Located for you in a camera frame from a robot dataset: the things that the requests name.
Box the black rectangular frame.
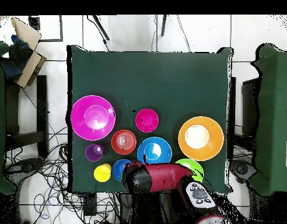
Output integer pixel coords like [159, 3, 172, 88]
[29, 15, 64, 43]

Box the large pink bowl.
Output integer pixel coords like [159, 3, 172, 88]
[70, 94, 117, 142]

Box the small dark blue bowl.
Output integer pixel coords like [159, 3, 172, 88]
[111, 159, 132, 182]

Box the large orange bowl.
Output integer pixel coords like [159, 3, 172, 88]
[177, 115, 225, 162]

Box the dark blue cloth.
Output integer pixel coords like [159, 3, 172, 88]
[0, 34, 33, 80]

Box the black power brick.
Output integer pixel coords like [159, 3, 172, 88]
[83, 192, 97, 216]

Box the tangle of cables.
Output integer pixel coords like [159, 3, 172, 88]
[5, 125, 121, 224]

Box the small crimson bowl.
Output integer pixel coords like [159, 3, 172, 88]
[134, 108, 160, 133]

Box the cardboard box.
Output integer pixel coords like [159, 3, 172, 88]
[0, 16, 47, 89]

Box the small red-orange bowl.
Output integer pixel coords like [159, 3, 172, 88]
[110, 129, 138, 156]

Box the purple cup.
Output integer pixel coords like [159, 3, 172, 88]
[85, 143, 104, 162]

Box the black tripod leg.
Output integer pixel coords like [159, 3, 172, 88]
[92, 15, 110, 41]
[160, 15, 168, 37]

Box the dark green table cloth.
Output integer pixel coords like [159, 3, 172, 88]
[66, 44, 234, 194]

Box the grey base with black knob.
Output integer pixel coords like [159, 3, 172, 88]
[8, 157, 45, 179]
[229, 159, 257, 184]

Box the green bowl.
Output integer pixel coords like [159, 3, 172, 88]
[174, 158, 205, 183]

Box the yellow cup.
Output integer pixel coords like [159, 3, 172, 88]
[93, 163, 112, 183]

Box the light blue bowl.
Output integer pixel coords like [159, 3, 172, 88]
[136, 136, 173, 165]

